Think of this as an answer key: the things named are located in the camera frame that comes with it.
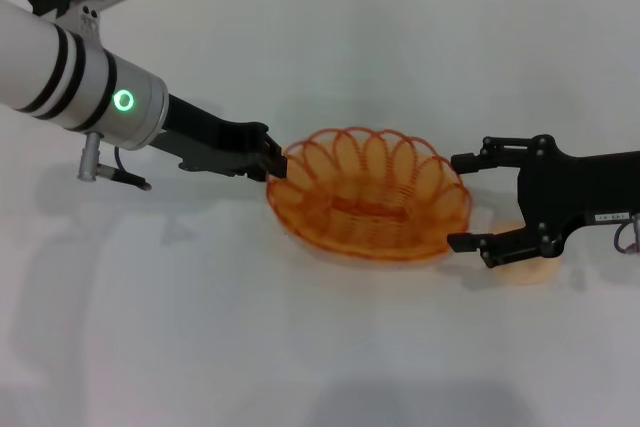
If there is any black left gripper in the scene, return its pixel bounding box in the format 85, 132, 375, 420
148, 92, 290, 183

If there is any orange woven plastic basket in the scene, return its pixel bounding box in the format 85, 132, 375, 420
264, 125, 474, 264

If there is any grey right wrist cable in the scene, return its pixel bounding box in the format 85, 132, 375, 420
613, 213, 640, 255

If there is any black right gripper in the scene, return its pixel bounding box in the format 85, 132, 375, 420
445, 133, 640, 270

